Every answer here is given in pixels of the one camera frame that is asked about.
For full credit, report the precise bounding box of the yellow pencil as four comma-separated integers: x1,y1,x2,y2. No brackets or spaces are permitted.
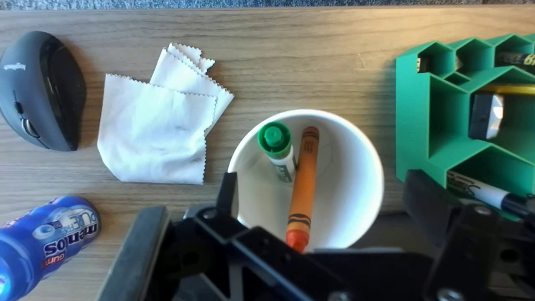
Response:
481,82,535,97

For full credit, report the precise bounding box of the blue mentos gum bottle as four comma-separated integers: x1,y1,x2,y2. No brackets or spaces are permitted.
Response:
0,194,102,301

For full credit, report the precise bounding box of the white paper cup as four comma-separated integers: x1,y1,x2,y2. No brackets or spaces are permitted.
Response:
226,107,386,253

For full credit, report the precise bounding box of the black marker white barrel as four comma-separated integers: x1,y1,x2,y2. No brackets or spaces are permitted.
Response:
446,171,535,217

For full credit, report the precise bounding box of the green capped marker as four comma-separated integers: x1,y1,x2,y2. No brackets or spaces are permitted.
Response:
256,120,297,184

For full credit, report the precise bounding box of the dark grey computer mouse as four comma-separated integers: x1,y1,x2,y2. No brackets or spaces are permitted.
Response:
0,30,88,154

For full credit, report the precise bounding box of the small black silver clip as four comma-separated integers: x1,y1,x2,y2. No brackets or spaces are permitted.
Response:
468,92,506,141

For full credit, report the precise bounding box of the black pencil gold print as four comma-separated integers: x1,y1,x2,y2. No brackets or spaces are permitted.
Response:
493,50,535,69

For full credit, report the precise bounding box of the green plastic pen holder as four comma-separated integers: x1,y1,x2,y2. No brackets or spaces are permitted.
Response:
393,32,535,224

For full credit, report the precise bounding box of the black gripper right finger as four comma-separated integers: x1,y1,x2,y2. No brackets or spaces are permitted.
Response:
403,169,535,301

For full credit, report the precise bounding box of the white folded cloth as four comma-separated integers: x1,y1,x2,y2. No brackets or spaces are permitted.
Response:
95,42,236,186

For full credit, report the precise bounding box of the orange crayon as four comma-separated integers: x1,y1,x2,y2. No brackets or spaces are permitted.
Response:
284,126,322,256

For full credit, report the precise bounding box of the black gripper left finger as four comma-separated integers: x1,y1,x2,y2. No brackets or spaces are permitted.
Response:
97,171,358,301

